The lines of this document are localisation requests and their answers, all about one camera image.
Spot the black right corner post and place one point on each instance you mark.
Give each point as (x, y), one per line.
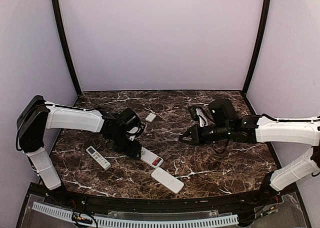
(257, 46)

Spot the small white buttoned remote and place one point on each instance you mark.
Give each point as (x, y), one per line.
(104, 163)

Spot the black left corner post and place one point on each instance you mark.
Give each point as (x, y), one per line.
(64, 44)

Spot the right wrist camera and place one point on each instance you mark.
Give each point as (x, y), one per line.
(198, 115)

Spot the black front rail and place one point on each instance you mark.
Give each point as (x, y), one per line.
(102, 204)

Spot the red blue battery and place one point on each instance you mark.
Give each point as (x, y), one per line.
(157, 161)

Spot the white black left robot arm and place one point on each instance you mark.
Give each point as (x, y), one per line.
(40, 115)

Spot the white slotted cable duct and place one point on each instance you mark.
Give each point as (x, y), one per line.
(138, 220)

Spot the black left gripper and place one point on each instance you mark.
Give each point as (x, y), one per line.
(132, 151)

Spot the black corner post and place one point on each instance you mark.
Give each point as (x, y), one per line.
(257, 46)
(64, 44)

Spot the white TCL remote control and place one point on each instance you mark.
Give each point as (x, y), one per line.
(148, 157)

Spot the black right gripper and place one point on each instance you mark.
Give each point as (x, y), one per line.
(196, 137)

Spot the white remote face down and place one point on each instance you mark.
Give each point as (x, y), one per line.
(167, 180)

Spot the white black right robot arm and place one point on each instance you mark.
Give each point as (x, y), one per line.
(225, 124)

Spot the white battery cover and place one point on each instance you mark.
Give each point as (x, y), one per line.
(150, 117)

